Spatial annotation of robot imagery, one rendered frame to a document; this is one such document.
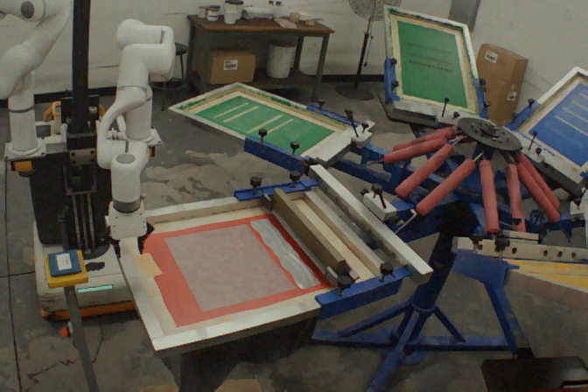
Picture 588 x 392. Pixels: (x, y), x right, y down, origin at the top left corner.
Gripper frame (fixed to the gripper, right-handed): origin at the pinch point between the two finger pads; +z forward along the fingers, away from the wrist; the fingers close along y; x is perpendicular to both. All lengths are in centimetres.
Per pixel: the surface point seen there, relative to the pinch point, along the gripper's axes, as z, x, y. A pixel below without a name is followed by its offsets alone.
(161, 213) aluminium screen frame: 9.0, -25.4, -17.3
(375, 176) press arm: 17, -36, -119
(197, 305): 11.8, 15.3, -15.2
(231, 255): 12.2, -2.2, -33.5
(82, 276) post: 12.2, -4.8, 14.6
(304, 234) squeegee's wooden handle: 6, 2, -56
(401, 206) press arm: 4, 1, -99
